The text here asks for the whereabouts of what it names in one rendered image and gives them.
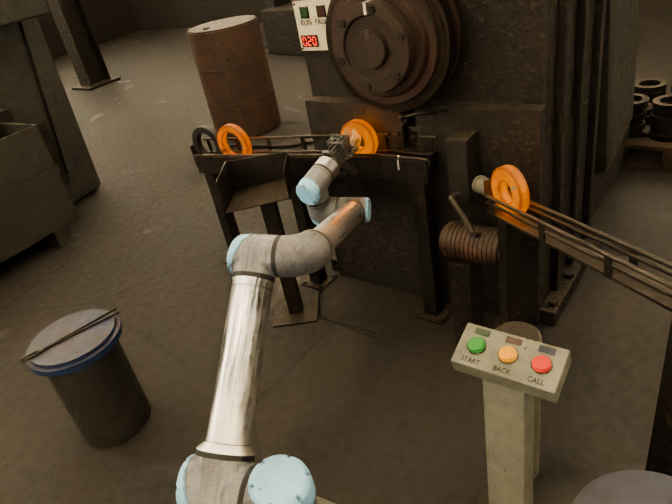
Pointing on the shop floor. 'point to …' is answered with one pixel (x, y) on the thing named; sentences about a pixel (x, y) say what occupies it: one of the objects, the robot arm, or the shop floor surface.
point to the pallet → (656, 105)
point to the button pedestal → (510, 409)
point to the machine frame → (554, 101)
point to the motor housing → (468, 270)
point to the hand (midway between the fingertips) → (358, 135)
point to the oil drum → (235, 74)
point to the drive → (615, 94)
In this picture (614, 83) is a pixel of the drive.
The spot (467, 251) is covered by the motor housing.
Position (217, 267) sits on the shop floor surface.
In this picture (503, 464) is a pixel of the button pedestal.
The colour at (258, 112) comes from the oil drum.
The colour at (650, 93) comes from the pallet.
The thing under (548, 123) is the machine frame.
